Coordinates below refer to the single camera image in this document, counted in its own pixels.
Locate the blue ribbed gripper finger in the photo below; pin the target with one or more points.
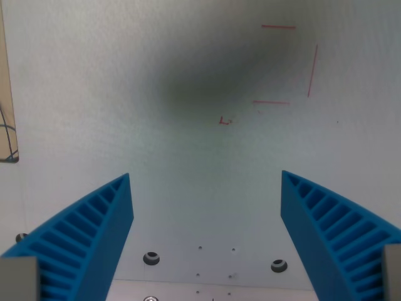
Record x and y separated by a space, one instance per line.
326 232
84 238

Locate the countersunk table bolt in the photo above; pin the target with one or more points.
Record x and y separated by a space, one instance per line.
279 265
151 258

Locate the dark bolt at table edge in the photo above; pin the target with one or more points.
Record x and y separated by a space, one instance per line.
20 237

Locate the silver screw head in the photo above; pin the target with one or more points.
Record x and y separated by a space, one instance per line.
150 298

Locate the tan board with dark lines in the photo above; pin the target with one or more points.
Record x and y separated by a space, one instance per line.
7 103

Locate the shiny aluminium base plate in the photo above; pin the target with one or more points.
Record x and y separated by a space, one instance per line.
213 291

